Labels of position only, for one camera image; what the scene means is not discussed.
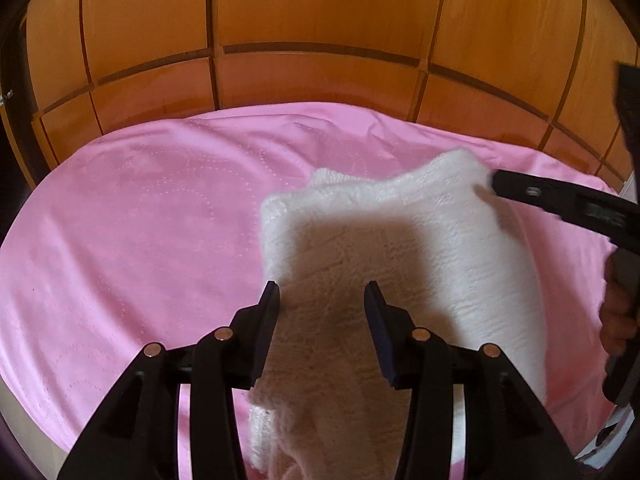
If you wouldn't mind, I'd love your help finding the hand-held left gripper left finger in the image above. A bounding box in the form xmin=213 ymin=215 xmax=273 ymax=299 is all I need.
xmin=57 ymin=281 xmax=281 ymax=480

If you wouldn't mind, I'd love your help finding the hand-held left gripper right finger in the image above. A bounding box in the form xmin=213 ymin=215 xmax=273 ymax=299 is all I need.
xmin=364 ymin=281 xmax=583 ymax=480

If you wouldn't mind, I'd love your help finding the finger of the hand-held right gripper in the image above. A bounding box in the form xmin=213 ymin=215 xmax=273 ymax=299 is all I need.
xmin=492 ymin=169 xmax=640 ymax=251

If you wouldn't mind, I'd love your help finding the white knitted sweater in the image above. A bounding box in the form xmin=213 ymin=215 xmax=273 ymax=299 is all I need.
xmin=247 ymin=147 xmax=549 ymax=480

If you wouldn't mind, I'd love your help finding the person's right hand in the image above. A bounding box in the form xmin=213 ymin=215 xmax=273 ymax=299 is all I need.
xmin=599 ymin=256 xmax=636 ymax=362

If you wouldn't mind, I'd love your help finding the pink bedsheet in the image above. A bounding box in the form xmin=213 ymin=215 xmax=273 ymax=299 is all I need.
xmin=0 ymin=102 xmax=619 ymax=480

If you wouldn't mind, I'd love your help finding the wooden panelled wardrobe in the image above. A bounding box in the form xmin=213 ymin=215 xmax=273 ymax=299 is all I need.
xmin=0 ymin=0 xmax=640 ymax=196

